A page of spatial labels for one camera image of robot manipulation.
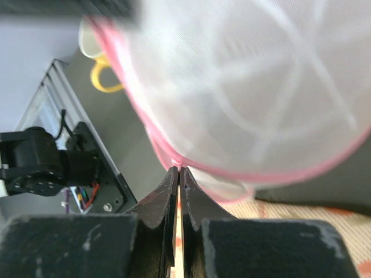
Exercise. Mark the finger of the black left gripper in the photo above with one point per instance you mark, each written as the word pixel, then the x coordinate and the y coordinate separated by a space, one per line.
pixel 22 10

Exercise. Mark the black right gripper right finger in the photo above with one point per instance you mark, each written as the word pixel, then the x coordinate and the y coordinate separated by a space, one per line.
pixel 217 244

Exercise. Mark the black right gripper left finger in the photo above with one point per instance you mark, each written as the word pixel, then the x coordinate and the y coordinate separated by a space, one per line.
pixel 137 243

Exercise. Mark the white pink-trimmed mesh laundry bag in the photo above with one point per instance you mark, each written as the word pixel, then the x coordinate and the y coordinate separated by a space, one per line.
pixel 247 94

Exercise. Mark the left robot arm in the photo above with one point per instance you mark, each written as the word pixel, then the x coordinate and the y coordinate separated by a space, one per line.
pixel 30 159

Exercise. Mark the tulip print bra bag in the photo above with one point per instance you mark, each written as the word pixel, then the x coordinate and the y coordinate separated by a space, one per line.
pixel 333 224

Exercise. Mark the yellow mug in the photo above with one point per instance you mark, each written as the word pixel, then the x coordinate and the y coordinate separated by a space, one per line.
pixel 90 48

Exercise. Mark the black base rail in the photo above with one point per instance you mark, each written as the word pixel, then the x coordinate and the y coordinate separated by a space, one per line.
pixel 93 185

